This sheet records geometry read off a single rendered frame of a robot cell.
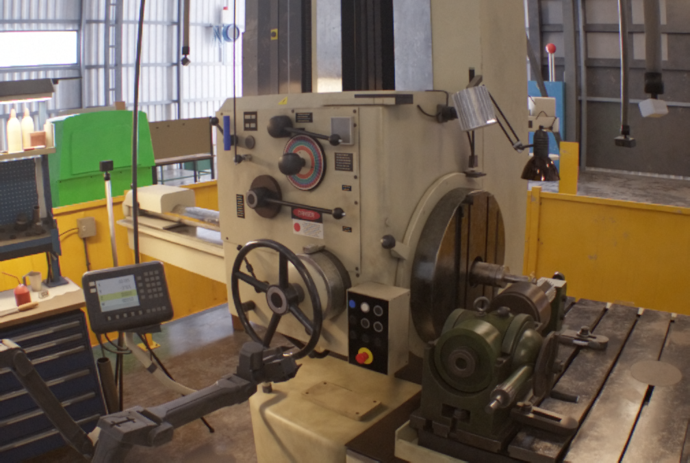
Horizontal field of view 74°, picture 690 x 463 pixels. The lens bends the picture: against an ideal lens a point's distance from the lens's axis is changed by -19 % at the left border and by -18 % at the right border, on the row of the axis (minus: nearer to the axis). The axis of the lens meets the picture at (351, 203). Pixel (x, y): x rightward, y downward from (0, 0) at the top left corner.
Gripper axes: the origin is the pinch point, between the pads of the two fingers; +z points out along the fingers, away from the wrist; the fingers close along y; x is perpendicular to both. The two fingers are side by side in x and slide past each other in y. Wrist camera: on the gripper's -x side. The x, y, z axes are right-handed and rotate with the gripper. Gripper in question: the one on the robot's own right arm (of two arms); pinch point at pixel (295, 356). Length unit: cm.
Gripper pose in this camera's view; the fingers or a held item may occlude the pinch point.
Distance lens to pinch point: 165.0
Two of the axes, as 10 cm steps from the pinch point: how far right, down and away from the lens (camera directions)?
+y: -3.6, -9.3, 1.1
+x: -6.9, 3.5, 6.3
